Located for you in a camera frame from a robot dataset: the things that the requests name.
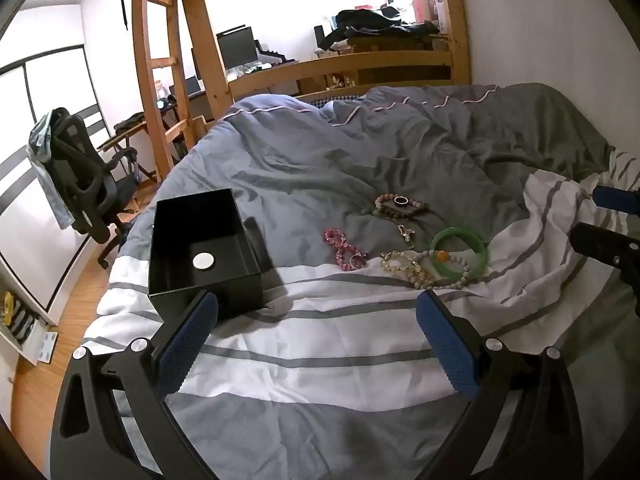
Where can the grey white striped duvet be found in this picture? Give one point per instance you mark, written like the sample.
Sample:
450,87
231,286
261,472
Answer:
320,160

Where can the black box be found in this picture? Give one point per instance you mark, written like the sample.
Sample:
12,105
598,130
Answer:
190,230

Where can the wooden ladder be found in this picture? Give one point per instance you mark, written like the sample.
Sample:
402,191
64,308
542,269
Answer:
150,65

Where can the white flat box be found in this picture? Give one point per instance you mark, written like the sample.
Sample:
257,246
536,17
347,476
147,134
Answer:
39,346

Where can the black computer monitor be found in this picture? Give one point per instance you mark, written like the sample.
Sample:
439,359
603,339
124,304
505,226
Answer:
237,45

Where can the pile of dark clothes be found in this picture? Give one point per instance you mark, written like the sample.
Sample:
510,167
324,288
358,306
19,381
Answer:
370,22

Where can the white sliding door wardrobe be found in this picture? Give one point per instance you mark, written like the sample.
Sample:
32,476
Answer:
50,85

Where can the wooden folding table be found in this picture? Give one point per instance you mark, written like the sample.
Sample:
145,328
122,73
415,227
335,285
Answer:
125,130

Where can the pink box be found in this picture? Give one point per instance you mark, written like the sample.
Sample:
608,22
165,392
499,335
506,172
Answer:
421,7

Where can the wooden bunk bed frame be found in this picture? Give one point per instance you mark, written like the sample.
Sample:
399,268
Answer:
200,35

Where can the dark laptop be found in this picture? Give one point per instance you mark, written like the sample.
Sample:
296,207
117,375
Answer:
194,85

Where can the green jade bangle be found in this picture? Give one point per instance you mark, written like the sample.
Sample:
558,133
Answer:
457,232

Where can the white round disc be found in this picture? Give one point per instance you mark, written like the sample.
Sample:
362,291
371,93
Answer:
203,261

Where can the checked bed sheet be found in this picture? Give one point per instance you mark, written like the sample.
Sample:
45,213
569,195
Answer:
335,97

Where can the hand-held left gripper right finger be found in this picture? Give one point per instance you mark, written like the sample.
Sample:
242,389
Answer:
447,345

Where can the black office chair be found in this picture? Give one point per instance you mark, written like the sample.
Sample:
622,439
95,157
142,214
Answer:
75,160

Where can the small silver charm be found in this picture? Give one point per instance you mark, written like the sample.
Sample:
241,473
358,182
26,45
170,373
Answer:
406,233

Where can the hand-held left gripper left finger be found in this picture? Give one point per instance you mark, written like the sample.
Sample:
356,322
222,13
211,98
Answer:
187,340

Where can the light blue garment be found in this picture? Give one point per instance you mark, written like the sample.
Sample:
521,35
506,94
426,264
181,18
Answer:
42,145

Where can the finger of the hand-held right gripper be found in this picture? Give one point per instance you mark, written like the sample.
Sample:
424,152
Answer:
617,199
600,242

